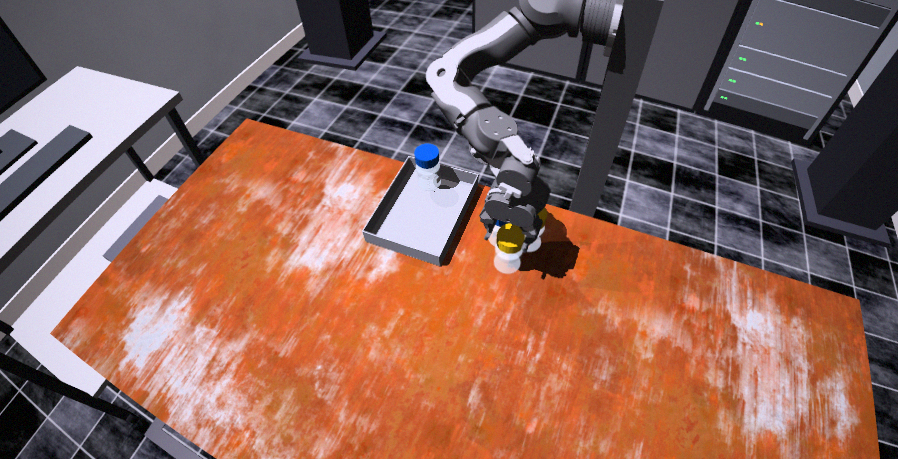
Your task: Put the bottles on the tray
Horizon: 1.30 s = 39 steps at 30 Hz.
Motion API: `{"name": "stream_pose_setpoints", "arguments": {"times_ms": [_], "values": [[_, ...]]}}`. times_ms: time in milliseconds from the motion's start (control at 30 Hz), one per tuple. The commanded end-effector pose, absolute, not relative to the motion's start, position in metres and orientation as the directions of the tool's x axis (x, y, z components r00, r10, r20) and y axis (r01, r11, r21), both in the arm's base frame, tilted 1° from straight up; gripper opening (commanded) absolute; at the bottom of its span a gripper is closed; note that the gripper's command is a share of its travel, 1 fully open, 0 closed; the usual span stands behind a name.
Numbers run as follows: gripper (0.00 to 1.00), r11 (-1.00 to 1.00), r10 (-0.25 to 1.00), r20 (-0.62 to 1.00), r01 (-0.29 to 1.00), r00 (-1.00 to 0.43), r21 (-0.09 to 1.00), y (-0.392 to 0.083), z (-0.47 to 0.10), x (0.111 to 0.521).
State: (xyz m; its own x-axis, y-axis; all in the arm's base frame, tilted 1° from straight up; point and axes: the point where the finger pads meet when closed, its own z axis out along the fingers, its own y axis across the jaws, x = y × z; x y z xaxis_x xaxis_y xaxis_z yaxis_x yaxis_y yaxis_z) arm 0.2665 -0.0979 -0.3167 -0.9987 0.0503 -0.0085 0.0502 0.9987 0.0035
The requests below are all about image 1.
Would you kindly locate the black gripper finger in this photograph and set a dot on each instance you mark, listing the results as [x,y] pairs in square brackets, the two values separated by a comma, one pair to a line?
[531,232]
[487,219]

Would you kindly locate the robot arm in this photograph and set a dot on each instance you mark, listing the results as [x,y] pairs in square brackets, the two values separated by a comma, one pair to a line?
[490,130]

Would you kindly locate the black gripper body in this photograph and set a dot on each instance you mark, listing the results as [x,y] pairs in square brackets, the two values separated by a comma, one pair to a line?
[517,211]

